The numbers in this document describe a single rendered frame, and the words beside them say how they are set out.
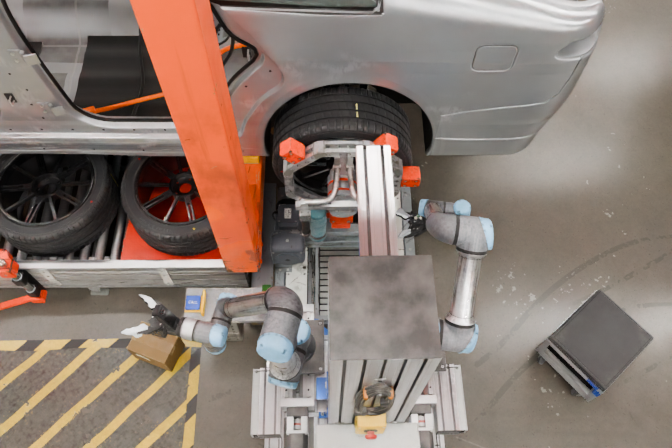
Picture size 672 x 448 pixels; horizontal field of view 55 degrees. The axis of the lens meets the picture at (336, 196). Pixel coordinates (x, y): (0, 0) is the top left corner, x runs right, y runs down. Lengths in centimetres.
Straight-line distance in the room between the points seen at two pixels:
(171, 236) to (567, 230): 229
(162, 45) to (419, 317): 98
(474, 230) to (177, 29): 128
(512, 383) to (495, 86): 162
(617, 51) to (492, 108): 219
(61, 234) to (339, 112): 157
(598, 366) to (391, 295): 206
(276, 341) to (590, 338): 187
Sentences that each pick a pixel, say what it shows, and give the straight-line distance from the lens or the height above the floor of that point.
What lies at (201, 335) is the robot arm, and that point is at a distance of 232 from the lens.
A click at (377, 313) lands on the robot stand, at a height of 203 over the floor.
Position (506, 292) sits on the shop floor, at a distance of 380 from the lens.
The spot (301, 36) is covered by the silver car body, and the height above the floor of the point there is 159.
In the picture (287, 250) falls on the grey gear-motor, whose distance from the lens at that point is 333.
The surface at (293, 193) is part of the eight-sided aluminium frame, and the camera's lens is 306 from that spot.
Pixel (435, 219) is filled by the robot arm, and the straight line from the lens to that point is 245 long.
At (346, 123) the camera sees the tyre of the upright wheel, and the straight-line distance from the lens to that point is 276.
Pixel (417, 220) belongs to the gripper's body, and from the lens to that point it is 286.
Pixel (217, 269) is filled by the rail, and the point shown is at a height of 36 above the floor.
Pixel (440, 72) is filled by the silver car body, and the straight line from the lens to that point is 271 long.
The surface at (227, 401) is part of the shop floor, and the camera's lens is 354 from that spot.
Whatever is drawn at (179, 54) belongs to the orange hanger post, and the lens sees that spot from 184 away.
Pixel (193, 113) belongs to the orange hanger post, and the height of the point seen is 181.
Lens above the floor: 343
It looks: 61 degrees down
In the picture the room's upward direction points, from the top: 1 degrees clockwise
